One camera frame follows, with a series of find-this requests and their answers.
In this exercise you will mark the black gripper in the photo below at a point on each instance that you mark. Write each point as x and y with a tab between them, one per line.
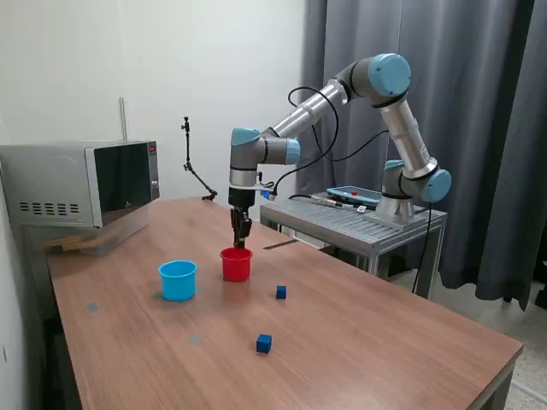
242	198

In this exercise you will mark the silver blue UR5e robot arm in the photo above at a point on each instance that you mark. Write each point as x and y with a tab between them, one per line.
406	128

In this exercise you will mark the blue lit wrist module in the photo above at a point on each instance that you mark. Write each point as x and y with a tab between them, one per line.
266	194

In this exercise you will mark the dark strip on table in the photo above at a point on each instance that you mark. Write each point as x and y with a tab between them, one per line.
280	244

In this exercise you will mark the red plastic cup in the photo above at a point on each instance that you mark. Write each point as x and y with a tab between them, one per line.
236	269

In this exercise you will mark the blue cube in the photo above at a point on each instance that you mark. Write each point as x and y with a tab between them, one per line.
280	292
264	343

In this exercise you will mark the blue plastic cup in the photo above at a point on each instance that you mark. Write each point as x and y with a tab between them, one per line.
177	284

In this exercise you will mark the aluminium profile robot stand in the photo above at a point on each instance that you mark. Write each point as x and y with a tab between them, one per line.
342	222

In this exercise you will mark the blue teach pendant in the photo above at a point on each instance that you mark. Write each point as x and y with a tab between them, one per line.
354	194

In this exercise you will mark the white pole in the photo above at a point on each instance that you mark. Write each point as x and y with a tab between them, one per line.
123	119

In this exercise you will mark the wooden block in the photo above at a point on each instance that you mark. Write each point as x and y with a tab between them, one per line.
68	244

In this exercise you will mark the silver microwave oven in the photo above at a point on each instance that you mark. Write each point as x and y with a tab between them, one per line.
55	183

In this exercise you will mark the grey curtain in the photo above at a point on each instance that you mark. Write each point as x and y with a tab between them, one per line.
483	128

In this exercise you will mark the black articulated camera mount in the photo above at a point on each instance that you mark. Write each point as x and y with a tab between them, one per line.
188	149

